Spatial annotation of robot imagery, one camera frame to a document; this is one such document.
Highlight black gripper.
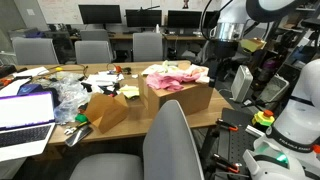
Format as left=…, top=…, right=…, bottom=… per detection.
left=208, top=40, right=239, bottom=88

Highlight peach t-shirt with orange print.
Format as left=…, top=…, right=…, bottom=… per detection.
left=186, top=64, right=211, bottom=84

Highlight pink t-shirt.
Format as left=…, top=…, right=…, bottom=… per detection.
left=145, top=70, right=203, bottom=93

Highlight large brown cardboard box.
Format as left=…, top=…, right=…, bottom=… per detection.
left=137, top=59, right=215, bottom=120

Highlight open yellowish cardboard box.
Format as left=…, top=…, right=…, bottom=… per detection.
left=239, top=37, right=268, bottom=54

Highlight grey office chair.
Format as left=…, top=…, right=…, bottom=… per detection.
left=132, top=32, right=164, bottom=63
left=74, top=40, right=113, bottom=65
left=12, top=37, right=60, bottom=66
left=79, top=29, right=111, bottom=43

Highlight black mesh office chair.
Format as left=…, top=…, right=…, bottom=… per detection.
left=69, top=99, right=205, bottom=180

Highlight small open cardboard box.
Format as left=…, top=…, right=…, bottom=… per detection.
left=84, top=92, right=130, bottom=135

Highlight white space heater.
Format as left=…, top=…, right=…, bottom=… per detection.
left=230, top=64, right=254, bottom=104

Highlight light green t-shirt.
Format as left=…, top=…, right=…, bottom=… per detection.
left=162, top=59, right=188, bottom=73

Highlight white cloth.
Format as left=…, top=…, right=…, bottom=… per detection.
left=141, top=63, right=168, bottom=76

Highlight black computer monitor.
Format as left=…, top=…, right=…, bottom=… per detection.
left=125, top=8, right=163, bottom=29
left=166, top=9, right=203, bottom=30
left=78, top=4, right=123, bottom=25

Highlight yellow emergency stop button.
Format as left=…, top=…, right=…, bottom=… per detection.
left=251, top=109, right=276, bottom=128

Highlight black perforated mounting board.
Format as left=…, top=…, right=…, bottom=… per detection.
left=212, top=107, right=268, bottom=180

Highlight pale yellow cloth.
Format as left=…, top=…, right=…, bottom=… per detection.
left=118, top=84, right=141, bottom=100

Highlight white paper stack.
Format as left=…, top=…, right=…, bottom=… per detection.
left=82, top=73, right=125, bottom=88

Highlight clear plastic bag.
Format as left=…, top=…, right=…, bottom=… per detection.
left=49, top=74, right=91, bottom=124

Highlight black smartphone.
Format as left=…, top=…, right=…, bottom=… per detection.
left=64, top=124, right=94, bottom=148

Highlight white paper sheet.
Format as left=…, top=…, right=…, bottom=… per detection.
left=13, top=66, right=51, bottom=79

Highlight blue pouch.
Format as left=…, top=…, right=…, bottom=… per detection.
left=17, top=83, right=44, bottom=97

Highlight silver laptop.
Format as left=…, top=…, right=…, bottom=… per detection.
left=0, top=90, right=57, bottom=163

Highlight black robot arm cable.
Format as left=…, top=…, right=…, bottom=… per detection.
left=199, top=0, right=234, bottom=43

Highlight black clamp orange handle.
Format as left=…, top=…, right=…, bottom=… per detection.
left=214, top=118, right=240, bottom=132
left=211, top=153, right=242, bottom=175

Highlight wooden wall desk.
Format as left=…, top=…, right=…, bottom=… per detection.
left=69, top=31, right=208, bottom=43

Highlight yellow-handled pliers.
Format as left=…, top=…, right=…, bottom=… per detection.
left=63, top=121, right=90, bottom=136

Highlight wall whiteboard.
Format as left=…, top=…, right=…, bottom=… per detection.
left=36, top=0, right=222, bottom=25

